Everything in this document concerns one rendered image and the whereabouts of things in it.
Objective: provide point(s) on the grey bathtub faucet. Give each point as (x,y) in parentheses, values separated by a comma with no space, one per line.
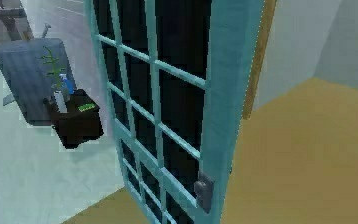
(46,30)

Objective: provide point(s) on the black side table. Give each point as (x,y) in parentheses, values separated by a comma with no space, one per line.
(77,123)

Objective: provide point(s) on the teal glass-paned room door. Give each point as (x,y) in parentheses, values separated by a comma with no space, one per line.
(227,83)

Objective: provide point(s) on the green house plant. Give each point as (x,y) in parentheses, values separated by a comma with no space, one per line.
(52,66)

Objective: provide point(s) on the white bottle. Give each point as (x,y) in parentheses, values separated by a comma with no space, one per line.
(60,101)

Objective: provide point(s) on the wooden door frame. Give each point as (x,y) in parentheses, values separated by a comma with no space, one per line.
(258,60)

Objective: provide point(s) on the dark wooden shelf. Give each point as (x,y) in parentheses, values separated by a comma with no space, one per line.
(8,16)

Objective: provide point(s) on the blue spray bottle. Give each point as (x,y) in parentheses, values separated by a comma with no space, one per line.
(67,85)

